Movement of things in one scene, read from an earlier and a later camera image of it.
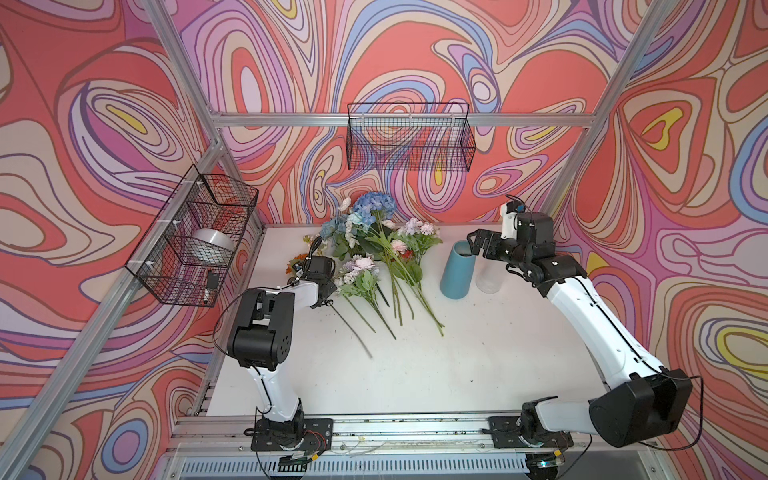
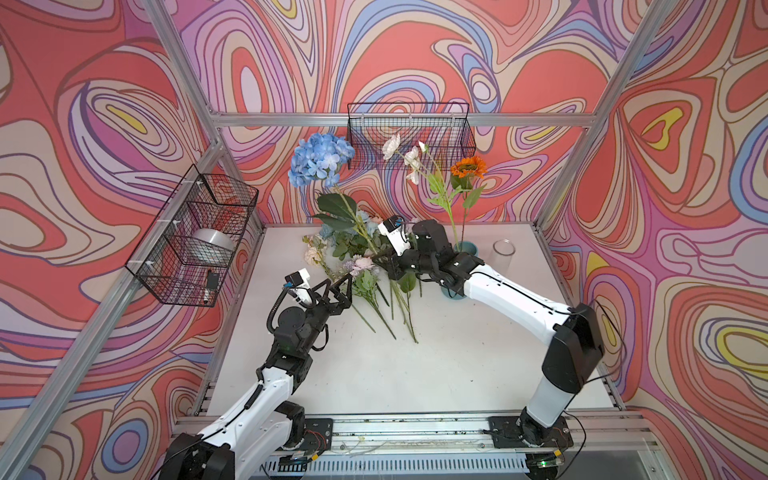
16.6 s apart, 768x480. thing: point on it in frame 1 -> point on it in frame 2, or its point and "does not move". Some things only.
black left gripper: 318,258 -> 327,300
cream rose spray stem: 309,239 does not move
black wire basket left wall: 187,253 does not move
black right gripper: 491,243 -> 411,260
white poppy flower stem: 353,242 -> 416,160
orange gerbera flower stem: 302,257 -> 463,172
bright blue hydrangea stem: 370,208 -> 320,157
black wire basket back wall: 413,136 does not move
